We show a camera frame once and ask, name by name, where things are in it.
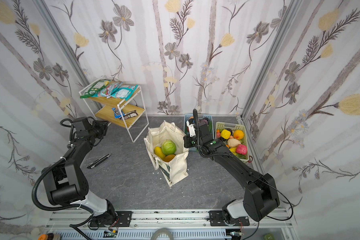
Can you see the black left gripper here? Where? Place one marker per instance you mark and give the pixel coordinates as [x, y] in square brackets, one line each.
[99, 128]

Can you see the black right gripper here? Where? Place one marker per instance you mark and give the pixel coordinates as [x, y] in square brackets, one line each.
[193, 139]

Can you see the green cabbage toy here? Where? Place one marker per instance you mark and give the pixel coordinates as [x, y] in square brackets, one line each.
[168, 147]

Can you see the blue candy bar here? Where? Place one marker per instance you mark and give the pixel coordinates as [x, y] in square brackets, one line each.
[118, 114]

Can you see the orange bell pepper toy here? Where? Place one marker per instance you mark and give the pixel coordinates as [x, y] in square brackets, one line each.
[169, 158]

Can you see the cream canvas grocery bag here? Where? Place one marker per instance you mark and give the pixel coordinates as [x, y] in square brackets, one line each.
[175, 170]

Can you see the yellow banana toy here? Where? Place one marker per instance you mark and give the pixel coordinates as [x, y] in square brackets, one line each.
[158, 152]

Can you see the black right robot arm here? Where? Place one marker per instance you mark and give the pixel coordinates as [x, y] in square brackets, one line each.
[261, 196]

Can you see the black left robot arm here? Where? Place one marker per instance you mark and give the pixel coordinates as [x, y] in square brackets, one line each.
[63, 185]

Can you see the blue plastic vegetable basket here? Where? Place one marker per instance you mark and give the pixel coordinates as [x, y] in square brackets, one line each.
[207, 120]

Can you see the yellow citron toy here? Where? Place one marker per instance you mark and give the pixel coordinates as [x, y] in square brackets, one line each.
[225, 134]

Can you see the green plastic fruit basket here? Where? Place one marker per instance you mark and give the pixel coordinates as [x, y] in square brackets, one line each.
[232, 127]

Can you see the beige pear toy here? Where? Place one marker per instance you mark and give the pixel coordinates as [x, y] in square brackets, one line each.
[233, 143]

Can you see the black pen on table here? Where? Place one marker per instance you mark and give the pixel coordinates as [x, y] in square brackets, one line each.
[98, 162]

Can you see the orange fruit toy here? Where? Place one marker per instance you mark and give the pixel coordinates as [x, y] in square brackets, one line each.
[238, 134]

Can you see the red teal snack packet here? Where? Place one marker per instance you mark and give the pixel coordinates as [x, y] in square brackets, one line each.
[107, 91]

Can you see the green snack packet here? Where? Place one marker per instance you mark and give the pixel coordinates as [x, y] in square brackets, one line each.
[94, 89]

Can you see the pink dragon fruit toy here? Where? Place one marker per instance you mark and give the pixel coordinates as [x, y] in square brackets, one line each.
[242, 150]

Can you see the dark brown candy bar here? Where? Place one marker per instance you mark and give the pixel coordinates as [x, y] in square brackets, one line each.
[130, 115]

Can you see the white wire two-tier shelf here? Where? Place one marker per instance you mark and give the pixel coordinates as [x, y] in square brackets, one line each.
[134, 103]

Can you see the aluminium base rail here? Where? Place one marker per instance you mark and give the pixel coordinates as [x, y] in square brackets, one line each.
[191, 224]

